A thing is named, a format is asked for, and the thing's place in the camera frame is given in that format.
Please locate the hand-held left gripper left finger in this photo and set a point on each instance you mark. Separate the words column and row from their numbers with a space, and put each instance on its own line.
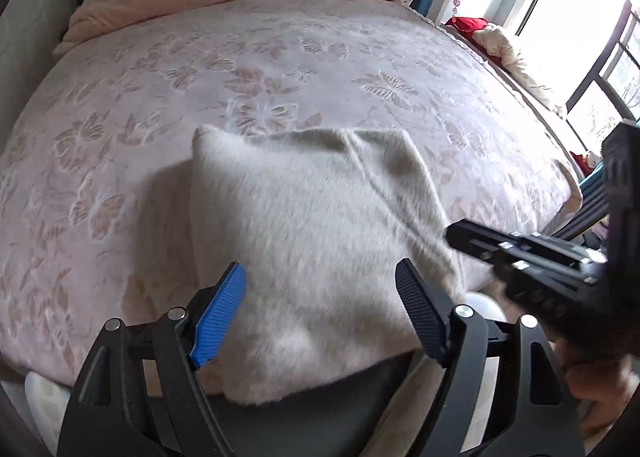
column 220, row 317

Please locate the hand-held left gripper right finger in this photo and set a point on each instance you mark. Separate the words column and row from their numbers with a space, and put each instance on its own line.
column 420, row 312

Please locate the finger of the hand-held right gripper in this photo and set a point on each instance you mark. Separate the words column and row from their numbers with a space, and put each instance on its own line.
column 545, row 287
column 500, row 244

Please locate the white sweater with black hearts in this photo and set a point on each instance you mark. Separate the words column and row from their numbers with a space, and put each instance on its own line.
column 310, row 247

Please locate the person's right hand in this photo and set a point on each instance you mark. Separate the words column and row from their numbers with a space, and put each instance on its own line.
column 597, row 387

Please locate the cream crumpled blanket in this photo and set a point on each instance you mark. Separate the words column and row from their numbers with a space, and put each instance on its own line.
column 515, row 59

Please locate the pink floral bed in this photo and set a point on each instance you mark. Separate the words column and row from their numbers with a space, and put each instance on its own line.
column 150, row 112

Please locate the red cushion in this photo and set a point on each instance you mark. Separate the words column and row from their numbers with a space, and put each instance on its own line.
column 467, row 24

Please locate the window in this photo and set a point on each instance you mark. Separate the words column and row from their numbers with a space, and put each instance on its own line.
column 585, row 12

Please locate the white wardrobe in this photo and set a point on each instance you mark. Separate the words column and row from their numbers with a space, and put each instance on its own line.
column 35, row 12

